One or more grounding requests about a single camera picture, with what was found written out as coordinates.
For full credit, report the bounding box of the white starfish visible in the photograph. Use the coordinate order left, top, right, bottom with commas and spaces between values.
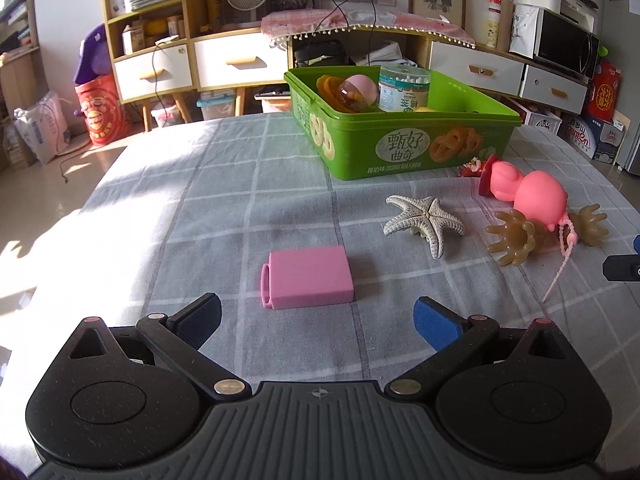
383, 195, 465, 259

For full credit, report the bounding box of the pink rectangular box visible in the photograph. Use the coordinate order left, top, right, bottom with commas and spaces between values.
260, 246, 355, 310

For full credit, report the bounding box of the clear cotton swab jar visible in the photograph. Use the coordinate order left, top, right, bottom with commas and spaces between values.
378, 64, 431, 112

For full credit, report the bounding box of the pink capsule ball toy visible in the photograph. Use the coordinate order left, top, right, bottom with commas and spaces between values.
337, 74, 378, 113

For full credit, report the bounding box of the pink pig toy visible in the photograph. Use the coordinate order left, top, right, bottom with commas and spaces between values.
459, 155, 578, 290

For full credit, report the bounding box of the grey checked table cloth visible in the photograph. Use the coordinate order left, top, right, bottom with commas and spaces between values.
1, 114, 639, 471

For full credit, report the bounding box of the white patterned storage box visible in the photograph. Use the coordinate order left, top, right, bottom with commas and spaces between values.
500, 96, 562, 134

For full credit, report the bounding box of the green plastic cookie box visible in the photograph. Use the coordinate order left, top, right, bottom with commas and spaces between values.
284, 66, 522, 180

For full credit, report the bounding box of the red paper bag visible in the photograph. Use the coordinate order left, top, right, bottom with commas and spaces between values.
75, 73, 132, 148

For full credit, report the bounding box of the black microwave oven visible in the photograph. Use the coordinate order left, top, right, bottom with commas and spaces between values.
509, 4, 600, 79

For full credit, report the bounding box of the white plastic shopping bag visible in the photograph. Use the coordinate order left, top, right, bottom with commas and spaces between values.
13, 91, 70, 164

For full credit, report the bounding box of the wooden tv cabinet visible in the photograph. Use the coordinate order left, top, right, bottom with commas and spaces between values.
104, 0, 588, 118

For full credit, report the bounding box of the black bag on shelf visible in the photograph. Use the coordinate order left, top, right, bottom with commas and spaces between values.
294, 40, 350, 67

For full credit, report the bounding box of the pink lace cover cloth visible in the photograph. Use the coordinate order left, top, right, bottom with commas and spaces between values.
260, 8, 476, 49

